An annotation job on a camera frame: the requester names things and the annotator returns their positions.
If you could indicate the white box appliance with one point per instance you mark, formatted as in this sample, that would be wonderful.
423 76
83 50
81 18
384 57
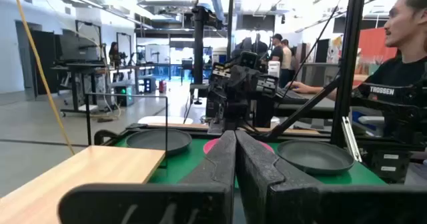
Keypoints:
273 69

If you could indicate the green table mat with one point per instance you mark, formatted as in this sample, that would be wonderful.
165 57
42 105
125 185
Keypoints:
187 160

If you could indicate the black keyboard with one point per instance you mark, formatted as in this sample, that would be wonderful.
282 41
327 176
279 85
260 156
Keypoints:
290 97

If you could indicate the person's hand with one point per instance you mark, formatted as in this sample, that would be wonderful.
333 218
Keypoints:
298 87

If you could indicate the black background workstation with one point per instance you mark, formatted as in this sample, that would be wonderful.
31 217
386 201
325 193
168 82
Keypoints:
80 65

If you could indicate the pink plate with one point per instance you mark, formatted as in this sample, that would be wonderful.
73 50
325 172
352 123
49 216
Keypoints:
209 147

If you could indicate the dark grey plate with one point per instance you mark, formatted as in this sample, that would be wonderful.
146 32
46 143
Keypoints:
150 140

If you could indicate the wooden shelf with black frame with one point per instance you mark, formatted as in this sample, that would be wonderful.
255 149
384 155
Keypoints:
83 174

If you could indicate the orange wall panel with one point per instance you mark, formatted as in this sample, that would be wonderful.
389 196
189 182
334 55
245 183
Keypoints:
370 44

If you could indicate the black metal rig frame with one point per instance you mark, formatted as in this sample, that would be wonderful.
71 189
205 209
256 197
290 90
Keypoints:
348 67

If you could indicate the green-lit computer tower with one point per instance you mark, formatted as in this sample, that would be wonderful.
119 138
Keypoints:
124 95

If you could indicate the red fire extinguisher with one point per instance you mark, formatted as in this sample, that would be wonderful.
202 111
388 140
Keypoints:
162 87

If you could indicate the grey office desk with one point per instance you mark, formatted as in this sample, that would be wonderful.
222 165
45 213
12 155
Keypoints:
313 109

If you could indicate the black vertical pole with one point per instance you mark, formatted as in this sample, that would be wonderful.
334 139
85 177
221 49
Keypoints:
230 17
199 50

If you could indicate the silver metal bracket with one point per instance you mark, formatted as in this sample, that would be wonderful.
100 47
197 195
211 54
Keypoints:
350 137

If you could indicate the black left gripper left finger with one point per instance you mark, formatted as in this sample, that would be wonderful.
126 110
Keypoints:
200 200

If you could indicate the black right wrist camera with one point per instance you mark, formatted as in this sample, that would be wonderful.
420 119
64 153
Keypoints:
249 60

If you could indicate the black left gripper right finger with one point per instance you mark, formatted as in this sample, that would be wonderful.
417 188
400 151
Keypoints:
283 204

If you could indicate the person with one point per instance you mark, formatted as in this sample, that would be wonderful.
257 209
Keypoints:
114 54
277 52
287 57
400 72

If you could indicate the black box with white labels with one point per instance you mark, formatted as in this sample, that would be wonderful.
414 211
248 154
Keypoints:
377 170

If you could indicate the black door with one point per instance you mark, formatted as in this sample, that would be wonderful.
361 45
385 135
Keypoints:
43 60

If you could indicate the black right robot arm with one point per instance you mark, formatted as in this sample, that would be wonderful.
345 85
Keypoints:
230 114

